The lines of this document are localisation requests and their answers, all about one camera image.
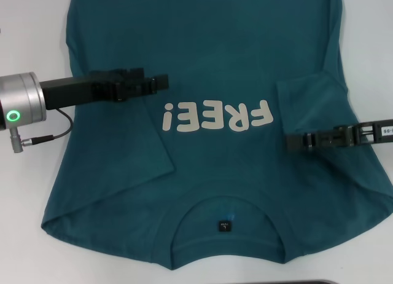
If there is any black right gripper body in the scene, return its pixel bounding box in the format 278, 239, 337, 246
352, 119, 393, 146

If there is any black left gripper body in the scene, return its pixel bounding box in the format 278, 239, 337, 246
40, 69, 124, 110

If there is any teal blue printed t-shirt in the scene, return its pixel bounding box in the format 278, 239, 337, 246
41, 0, 393, 264

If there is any dark grey flat panel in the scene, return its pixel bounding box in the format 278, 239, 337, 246
274, 280, 339, 284

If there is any left gripper cable with plug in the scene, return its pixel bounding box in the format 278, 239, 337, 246
10, 108, 74, 154

